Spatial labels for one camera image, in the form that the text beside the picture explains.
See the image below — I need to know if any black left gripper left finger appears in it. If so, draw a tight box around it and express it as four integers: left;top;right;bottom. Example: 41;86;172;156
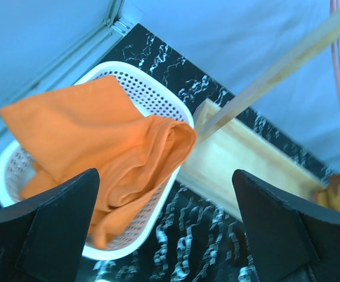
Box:
0;169;99;281

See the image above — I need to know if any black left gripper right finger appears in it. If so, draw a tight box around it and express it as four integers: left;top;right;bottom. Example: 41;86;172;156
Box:
232;169;340;281

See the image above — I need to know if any wooden clothes rack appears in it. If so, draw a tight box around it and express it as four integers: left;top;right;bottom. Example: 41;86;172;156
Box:
179;4;340;219

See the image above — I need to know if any white perforated plastic basket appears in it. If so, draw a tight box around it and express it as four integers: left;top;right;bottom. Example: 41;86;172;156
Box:
0;61;194;260

